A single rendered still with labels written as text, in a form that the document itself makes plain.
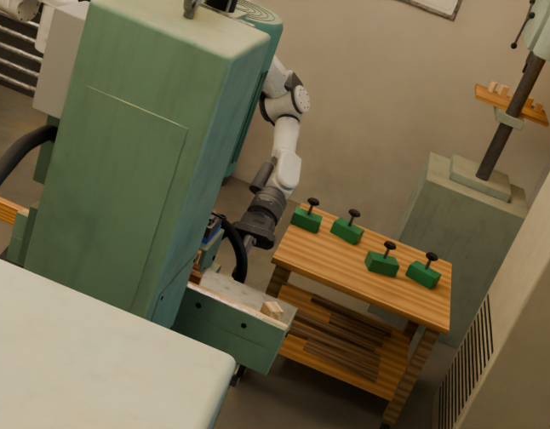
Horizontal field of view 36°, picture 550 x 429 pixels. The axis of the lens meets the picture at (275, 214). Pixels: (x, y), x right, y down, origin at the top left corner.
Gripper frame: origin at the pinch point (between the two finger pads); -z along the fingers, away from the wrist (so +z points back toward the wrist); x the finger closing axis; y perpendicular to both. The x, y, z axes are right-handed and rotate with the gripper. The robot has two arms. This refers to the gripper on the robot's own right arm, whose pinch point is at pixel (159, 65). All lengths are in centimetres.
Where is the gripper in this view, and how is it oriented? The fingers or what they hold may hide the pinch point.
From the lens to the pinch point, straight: 173.0
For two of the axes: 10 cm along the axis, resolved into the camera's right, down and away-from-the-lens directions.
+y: -4.0, 8.6, -3.0
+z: -9.1, -3.9, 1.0
